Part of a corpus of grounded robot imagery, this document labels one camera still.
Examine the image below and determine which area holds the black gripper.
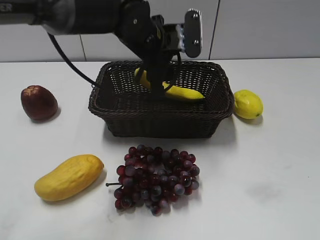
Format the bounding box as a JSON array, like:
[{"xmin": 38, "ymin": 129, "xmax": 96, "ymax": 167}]
[{"xmin": 113, "ymin": 0, "xmax": 203, "ymax": 97}]

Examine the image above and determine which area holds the yellow banana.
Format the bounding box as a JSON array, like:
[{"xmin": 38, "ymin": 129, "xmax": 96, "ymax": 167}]
[{"xmin": 139, "ymin": 70, "xmax": 205, "ymax": 102}]

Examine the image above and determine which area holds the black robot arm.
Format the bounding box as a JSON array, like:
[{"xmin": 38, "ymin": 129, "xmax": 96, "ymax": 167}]
[{"xmin": 0, "ymin": 0, "xmax": 202, "ymax": 96}]

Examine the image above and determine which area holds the dark woven wicker basket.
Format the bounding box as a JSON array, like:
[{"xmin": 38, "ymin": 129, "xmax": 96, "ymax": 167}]
[{"xmin": 88, "ymin": 61, "xmax": 235, "ymax": 139}]

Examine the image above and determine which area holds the yellow lemon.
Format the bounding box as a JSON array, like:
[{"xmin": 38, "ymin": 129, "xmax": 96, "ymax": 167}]
[{"xmin": 234, "ymin": 89, "xmax": 264, "ymax": 120}]

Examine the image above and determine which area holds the bunch of red grapes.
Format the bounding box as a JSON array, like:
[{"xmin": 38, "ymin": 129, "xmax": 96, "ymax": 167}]
[{"xmin": 106, "ymin": 144, "xmax": 201, "ymax": 216}]

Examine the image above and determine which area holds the dark red apple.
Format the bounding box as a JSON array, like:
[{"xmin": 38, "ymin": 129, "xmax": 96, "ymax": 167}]
[{"xmin": 20, "ymin": 85, "xmax": 58, "ymax": 121}]

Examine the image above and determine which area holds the yellow mango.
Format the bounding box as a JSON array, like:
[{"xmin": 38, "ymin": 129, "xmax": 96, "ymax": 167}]
[{"xmin": 34, "ymin": 154, "xmax": 104, "ymax": 202}]

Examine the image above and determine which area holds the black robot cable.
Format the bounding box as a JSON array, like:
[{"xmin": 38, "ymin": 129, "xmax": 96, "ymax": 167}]
[{"xmin": 46, "ymin": 31, "xmax": 106, "ymax": 91}]

